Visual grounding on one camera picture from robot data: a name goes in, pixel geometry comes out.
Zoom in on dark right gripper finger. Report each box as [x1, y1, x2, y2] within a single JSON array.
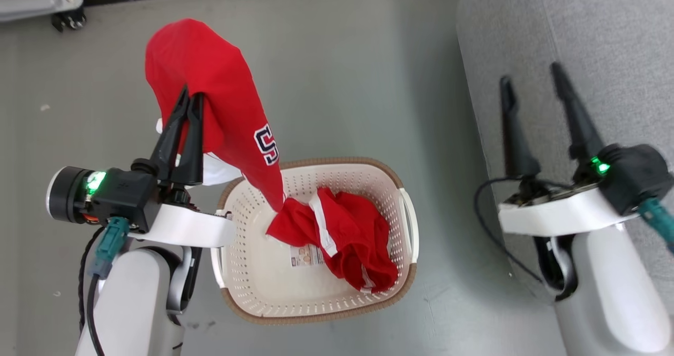
[[499, 76, 542, 179], [550, 62, 605, 163]]

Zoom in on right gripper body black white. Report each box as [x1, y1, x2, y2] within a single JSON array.
[[497, 144, 674, 236]]

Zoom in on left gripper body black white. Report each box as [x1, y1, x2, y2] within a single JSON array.
[[46, 166, 236, 249]]

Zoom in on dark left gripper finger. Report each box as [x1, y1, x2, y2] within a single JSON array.
[[131, 85, 190, 176], [170, 93, 205, 185]]

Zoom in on red jersey with navy lettering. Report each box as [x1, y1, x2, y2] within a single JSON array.
[[145, 18, 286, 213]]

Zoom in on red shorts with white trim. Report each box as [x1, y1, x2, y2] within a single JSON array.
[[266, 187, 399, 294]]

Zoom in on cream perforated plastic laundry basket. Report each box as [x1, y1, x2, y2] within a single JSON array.
[[211, 157, 420, 325]]

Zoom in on grey fabric sofa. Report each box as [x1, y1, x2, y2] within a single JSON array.
[[457, 0, 674, 356]]

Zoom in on printed label sticker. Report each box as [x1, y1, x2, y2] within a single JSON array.
[[290, 244, 325, 268]]

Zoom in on black caster wheel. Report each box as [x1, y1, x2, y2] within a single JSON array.
[[51, 8, 87, 33]]

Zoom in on teal plug cable left arm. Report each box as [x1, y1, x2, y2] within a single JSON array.
[[86, 217, 130, 356]]

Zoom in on teal plug cable arm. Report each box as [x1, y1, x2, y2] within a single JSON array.
[[637, 197, 674, 255], [86, 217, 130, 356]]

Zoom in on teal plug cable right arm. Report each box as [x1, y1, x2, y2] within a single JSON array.
[[637, 197, 674, 255]]

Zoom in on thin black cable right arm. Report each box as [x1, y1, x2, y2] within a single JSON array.
[[473, 176, 544, 284]]

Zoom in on braided black cable left arm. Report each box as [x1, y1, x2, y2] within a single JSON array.
[[78, 226, 107, 337]]

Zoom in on grey metal frame rail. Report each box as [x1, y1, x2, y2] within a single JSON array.
[[0, 0, 85, 23]]

